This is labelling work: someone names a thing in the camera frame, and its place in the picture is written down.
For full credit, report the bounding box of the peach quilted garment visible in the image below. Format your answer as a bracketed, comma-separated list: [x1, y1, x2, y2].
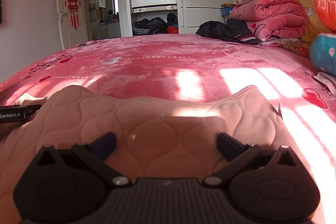
[0, 84, 326, 224]

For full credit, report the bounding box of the dark clothes lower shelf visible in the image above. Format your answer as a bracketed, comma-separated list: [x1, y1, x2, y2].
[132, 13, 179, 36]

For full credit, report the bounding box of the white door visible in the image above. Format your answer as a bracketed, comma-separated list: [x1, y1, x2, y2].
[56, 0, 88, 49]

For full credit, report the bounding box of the pink heart print bedspread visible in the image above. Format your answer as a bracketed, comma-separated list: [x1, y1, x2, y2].
[1, 35, 335, 223]

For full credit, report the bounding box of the light printed sheet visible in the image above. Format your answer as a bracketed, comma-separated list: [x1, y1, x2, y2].
[314, 72, 336, 96]

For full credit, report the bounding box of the black jacket on bed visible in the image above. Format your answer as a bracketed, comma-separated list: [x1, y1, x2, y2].
[196, 19, 260, 45]

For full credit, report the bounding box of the teal flower pillow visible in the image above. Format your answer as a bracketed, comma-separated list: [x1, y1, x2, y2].
[310, 32, 336, 76]

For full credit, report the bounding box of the folded pink blanket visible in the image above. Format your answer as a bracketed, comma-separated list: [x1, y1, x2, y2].
[230, 0, 307, 42]

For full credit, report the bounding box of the blue storage box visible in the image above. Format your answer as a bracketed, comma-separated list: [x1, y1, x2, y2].
[220, 7, 233, 17]

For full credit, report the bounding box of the yellow headboard cover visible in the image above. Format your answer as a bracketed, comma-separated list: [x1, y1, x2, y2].
[299, 0, 329, 44]

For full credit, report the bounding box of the orange good luck pillow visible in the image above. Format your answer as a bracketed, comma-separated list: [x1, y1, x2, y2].
[313, 0, 336, 32]

